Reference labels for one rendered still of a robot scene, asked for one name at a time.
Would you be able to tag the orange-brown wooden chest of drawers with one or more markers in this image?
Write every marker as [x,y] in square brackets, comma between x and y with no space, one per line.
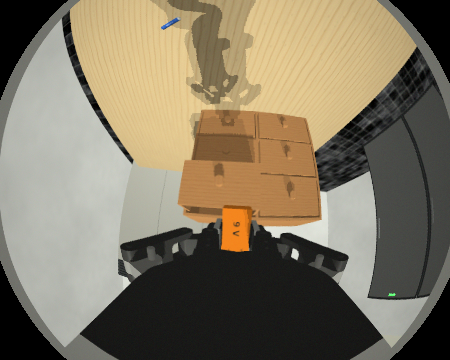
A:
[263,221]

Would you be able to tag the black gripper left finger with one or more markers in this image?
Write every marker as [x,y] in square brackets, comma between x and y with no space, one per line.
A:
[142,254]

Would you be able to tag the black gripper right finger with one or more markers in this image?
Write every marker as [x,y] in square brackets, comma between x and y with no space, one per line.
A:
[330,261]

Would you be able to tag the brown wooden drawer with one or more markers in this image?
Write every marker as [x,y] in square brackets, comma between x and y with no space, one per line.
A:
[278,198]
[228,124]
[275,161]
[234,150]
[235,183]
[271,127]

